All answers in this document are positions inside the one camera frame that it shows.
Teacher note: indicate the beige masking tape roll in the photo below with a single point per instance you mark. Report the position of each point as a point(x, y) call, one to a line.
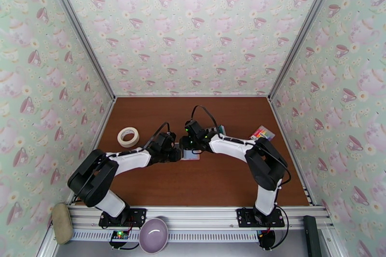
point(128, 144)

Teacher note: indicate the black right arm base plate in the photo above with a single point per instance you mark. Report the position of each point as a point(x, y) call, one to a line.
point(244, 217)

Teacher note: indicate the small lit controller board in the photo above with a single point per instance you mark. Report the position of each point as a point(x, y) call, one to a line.
point(119, 236)

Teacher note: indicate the colourful sticky note pack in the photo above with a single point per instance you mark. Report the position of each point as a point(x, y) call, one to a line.
point(262, 134)

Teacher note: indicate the purple bowl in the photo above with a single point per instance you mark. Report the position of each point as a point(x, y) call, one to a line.
point(153, 235)

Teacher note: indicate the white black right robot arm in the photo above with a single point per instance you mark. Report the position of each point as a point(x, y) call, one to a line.
point(265, 162)

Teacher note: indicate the aluminium front rail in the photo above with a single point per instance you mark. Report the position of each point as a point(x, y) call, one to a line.
point(196, 217)

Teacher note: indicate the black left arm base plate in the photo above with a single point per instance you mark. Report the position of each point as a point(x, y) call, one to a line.
point(138, 217)

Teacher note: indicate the aluminium frame post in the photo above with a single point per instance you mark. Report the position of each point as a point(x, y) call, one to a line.
point(301, 30)
point(78, 30)

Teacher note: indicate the beige sponge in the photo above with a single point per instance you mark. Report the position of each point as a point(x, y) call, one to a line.
point(61, 224)

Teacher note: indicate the dark rectangular box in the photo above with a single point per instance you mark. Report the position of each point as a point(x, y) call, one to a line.
point(312, 235)

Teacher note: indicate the black round controller unit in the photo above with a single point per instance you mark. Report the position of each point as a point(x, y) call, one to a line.
point(267, 239)

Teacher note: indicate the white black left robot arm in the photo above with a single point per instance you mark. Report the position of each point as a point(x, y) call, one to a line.
point(93, 177)

